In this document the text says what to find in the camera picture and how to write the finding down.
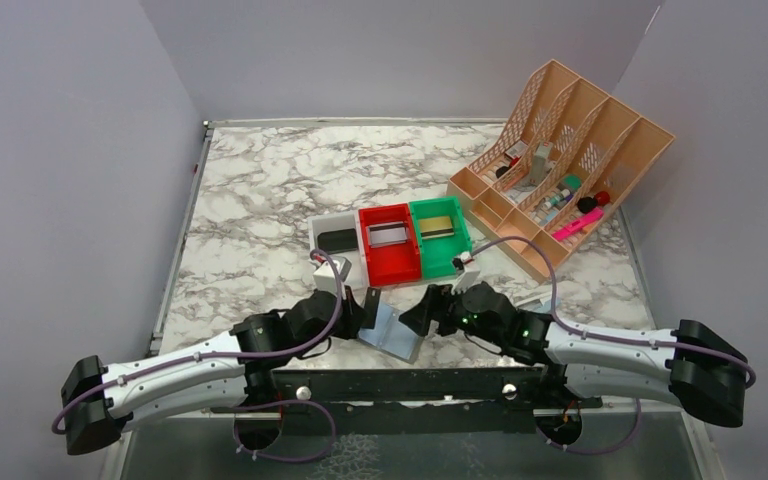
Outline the silver card with stripe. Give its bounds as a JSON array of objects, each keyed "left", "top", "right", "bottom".
[{"left": 367, "top": 222, "right": 409, "bottom": 248}]

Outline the grey box in organizer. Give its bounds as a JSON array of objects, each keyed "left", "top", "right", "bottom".
[{"left": 527, "top": 141, "right": 554, "bottom": 187}]

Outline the peach desk organizer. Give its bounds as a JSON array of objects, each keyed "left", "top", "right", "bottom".
[{"left": 447, "top": 60, "right": 675, "bottom": 282}]

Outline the light blue stapler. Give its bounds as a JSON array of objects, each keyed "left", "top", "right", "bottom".
[{"left": 516, "top": 295, "right": 552, "bottom": 313}]

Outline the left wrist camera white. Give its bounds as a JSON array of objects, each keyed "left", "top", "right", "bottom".
[{"left": 313, "top": 256, "right": 352, "bottom": 294}]

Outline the red plastic bin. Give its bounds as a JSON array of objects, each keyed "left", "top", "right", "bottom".
[{"left": 358, "top": 203, "right": 422, "bottom": 287}]

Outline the green plastic bin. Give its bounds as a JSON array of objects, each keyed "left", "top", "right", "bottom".
[{"left": 408, "top": 196, "right": 472, "bottom": 280}]

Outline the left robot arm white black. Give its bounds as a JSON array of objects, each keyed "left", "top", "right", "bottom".
[{"left": 52, "top": 290, "right": 375, "bottom": 456}]

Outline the gold card with stripe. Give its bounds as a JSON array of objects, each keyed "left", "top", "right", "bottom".
[{"left": 418, "top": 216, "right": 455, "bottom": 239}]

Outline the grey card holder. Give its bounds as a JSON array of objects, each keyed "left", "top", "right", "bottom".
[{"left": 358, "top": 303, "right": 423, "bottom": 364}]

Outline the green capped glue stick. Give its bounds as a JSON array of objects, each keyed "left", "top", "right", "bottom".
[{"left": 547, "top": 174, "right": 582, "bottom": 207}]

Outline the pink highlighter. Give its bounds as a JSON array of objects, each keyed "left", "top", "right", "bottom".
[{"left": 551, "top": 208, "right": 604, "bottom": 241}]

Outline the red white small box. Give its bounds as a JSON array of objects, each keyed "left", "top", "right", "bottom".
[{"left": 504, "top": 140, "right": 528, "bottom": 161}]

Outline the black mounting rail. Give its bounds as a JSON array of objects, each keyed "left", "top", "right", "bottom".
[{"left": 208, "top": 360, "right": 604, "bottom": 439}]

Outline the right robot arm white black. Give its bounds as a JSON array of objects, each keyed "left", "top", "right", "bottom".
[{"left": 399, "top": 282, "right": 748, "bottom": 428}]

